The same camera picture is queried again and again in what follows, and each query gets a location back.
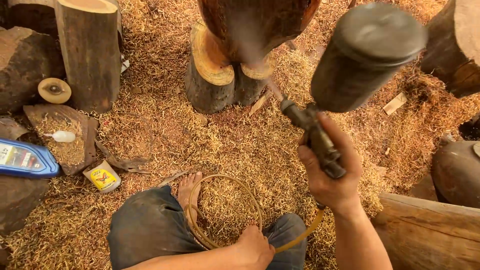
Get dark rough wood stump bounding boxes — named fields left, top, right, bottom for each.
left=0, top=25, right=65, bottom=115

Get thin wood sliver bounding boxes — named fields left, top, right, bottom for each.
left=249, top=90, right=272, bottom=117

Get yellow air hose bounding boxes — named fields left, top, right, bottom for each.
left=187, top=174, right=326, bottom=254

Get large log with bark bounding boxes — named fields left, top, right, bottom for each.
left=420, top=0, right=480, bottom=99

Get tall wooden log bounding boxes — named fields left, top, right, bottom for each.
left=55, top=0, right=123, bottom=115

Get dark round metal pot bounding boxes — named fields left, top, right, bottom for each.
left=430, top=140, right=480, bottom=209

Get dark paint spray gun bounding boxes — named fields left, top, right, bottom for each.
left=265, top=3, right=428, bottom=180

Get carved reddish wooden sculpture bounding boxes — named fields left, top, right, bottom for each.
left=184, top=0, right=322, bottom=115

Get round beige sanding disc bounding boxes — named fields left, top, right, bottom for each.
left=37, top=77, right=72, bottom=104

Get pale wooden plank block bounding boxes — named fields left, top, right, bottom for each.
left=371, top=193, right=480, bottom=270

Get person's right hand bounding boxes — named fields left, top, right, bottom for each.
left=297, top=112, right=364, bottom=216

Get flat bark slab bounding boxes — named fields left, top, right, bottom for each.
left=23, top=104, right=100, bottom=176

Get white glue jar yellow label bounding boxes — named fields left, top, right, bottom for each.
left=83, top=160, right=122, bottom=194

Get small wood offcut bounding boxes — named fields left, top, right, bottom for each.
left=382, top=92, right=408, bottom=116

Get person's left hand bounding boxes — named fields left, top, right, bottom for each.
left=233, top=225, right=276, bottom=270

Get blue motor oil bottle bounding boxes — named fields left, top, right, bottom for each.
left=0, top=137, right=61, bottom=179

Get person's bare foot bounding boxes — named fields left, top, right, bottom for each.
left=177, top=172, right=203, bottom=226

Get dark wood chunk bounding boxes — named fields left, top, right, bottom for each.
left=0, top=175, right=51, bottom=237

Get person's legs in dark trousers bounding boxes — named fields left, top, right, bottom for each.
left=106, top=185, right=308, bottom=270

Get small white glue bottle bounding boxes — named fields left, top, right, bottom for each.
left=43, top=130, right=77, bottom=143

